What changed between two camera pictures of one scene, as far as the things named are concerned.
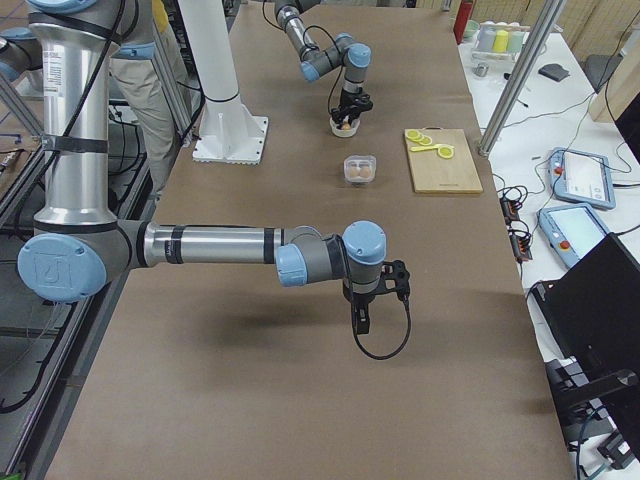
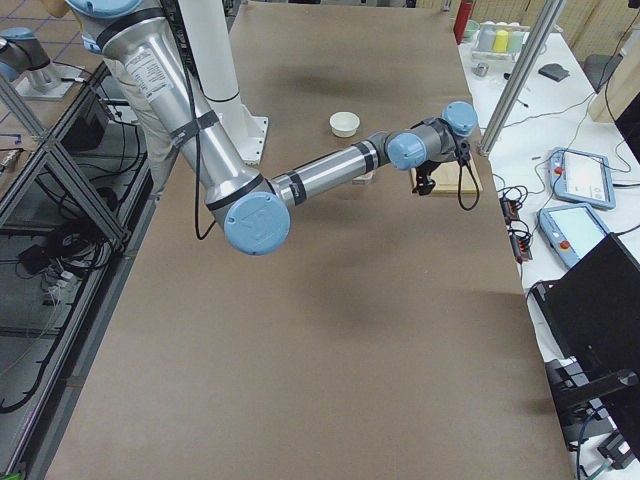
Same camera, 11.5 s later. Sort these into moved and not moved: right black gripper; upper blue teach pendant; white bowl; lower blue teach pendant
Moved: right black gripper
Not moved: upper blue teach pendant; lower blue teach pendant; white bowl
